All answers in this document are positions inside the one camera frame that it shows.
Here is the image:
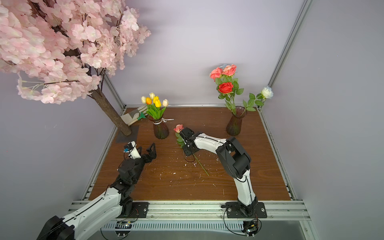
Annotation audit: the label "dark pink vase with ribbon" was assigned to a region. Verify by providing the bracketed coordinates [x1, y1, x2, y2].
[148, 116, 169, 140]

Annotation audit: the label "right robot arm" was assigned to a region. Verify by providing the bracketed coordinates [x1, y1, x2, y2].
[176, 128, 258, 217]

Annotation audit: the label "beige gardening gloves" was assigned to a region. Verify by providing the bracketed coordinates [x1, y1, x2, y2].
[121, 105, 147, 126]

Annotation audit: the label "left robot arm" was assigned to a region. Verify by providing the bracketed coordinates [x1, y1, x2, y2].
[37, 143, 157, 240]

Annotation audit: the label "pink cherry blossom tree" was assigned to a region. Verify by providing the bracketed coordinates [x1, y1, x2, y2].
[1, 0, 151, 136]

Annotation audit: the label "small green garden tool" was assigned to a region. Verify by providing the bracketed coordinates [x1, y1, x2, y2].
[138, 112, 146, 120]

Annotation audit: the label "dark pink glass vase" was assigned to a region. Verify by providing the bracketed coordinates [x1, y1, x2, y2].
[226, 106, 247, 136]

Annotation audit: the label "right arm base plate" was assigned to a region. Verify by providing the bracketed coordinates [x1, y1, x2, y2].
[221, 202, 268, 219]

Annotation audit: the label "right circuit board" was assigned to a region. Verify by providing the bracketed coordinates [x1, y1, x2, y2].
[242, 219, 262, 238]

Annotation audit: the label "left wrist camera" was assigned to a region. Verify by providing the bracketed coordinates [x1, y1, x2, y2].
[123, 141, 141, 159]

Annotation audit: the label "left circuit board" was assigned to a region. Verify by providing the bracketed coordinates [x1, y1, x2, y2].
[115, 221, 133, 239]

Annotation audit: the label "dark tree base plate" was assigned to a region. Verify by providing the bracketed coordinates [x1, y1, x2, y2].
[116, 125, 140, 144]

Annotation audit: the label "aluminium front rail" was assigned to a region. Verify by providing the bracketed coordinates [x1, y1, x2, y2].
[69, 201, 311, 223]

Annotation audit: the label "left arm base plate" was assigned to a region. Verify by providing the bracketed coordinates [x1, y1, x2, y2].
[119, 202, 149, 219]

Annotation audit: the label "circuit board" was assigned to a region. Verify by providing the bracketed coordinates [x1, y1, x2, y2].
[115, 221, 133, 239]
[242, 219, 262, 238]

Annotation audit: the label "orange yellow tulip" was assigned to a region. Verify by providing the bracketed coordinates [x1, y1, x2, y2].
[146, 97, 157, 120]

